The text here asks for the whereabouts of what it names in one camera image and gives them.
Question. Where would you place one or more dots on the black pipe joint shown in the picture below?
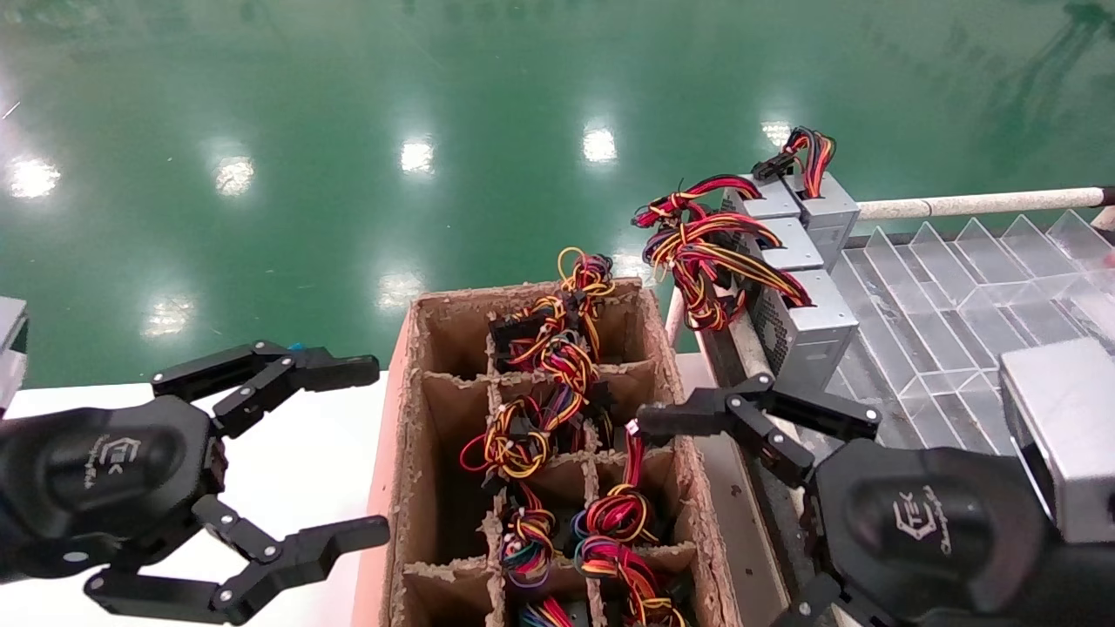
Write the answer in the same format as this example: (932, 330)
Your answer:
(1106, 196)

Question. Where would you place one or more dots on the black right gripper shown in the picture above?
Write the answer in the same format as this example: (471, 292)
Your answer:
(923, 531)

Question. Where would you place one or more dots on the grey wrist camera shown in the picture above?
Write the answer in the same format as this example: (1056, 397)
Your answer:
(10, 348)
(1063, 427)

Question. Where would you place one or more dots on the tan ledge board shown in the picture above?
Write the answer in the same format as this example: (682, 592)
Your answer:
(732, 540)

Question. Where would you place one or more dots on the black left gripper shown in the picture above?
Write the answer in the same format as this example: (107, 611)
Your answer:
(104, 470)

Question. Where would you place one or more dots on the brown divided cardboard box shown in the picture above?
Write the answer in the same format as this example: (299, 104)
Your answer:
(444, 331)

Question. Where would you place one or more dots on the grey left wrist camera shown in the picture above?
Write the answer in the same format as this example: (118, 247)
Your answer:
(10, 348)

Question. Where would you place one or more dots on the clear acrylic divider tray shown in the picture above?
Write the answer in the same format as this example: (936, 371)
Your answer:
(941, 313)

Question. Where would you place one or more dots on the black rack edge strip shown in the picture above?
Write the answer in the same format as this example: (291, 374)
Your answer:
(732, 370)

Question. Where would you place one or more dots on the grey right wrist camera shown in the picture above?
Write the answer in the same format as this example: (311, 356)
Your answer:
(1063, 427)

